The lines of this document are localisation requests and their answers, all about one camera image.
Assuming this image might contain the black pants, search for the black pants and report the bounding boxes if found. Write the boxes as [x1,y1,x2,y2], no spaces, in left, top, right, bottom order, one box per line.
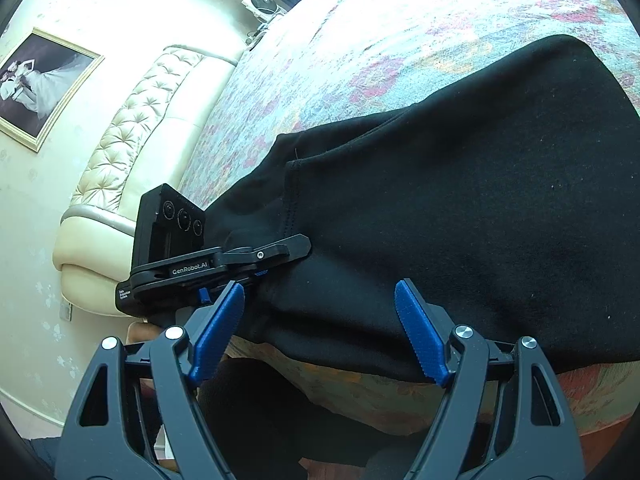
[205,35,639,382]

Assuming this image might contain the cream tufted headboard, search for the cream tufted headboard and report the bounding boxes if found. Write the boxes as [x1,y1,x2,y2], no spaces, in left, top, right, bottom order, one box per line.
[52,44,236,318]

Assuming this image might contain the framed wedding photo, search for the framed wedding photo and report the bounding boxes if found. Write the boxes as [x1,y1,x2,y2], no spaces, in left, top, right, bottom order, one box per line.
[1,28,103,153]

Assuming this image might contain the white small fan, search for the white small fan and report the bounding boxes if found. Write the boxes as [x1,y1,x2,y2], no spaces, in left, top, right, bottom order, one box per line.
[242,0,286,24]

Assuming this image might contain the floral bedspread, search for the floral bedspread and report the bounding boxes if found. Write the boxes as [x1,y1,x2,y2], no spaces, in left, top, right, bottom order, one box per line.
[180,0,639,434]

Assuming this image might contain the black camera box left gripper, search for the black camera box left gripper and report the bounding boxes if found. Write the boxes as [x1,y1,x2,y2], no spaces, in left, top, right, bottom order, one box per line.
[131,183,205,269]

